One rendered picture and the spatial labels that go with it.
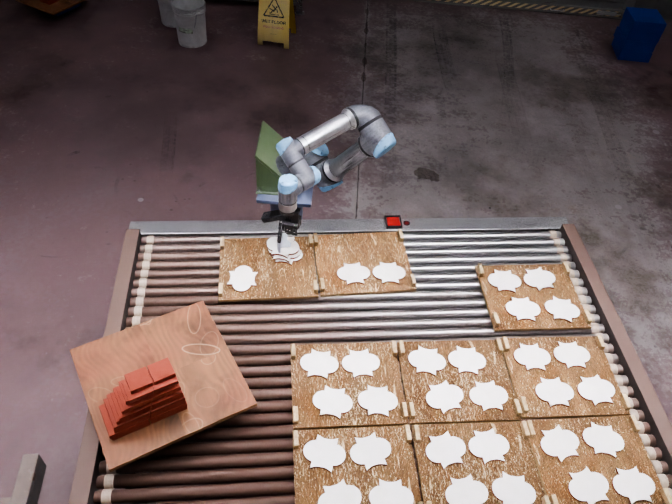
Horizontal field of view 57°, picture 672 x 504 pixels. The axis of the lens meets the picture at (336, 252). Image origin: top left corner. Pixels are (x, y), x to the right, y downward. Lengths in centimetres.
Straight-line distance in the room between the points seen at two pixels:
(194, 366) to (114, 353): 29
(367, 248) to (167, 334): 97
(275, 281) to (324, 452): 79
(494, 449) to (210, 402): 99
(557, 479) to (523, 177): 299
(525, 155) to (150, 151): 288
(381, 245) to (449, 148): 233
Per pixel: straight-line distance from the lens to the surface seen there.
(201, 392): 223
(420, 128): 519
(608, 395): 260
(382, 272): 269
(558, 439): 242
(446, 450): 228
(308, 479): 219
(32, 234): 444
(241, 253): 275
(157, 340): 238
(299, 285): 263
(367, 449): 223
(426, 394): 238
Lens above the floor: 295
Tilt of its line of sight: 47 degrees down
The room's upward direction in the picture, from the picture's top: 5 degrees clockwise
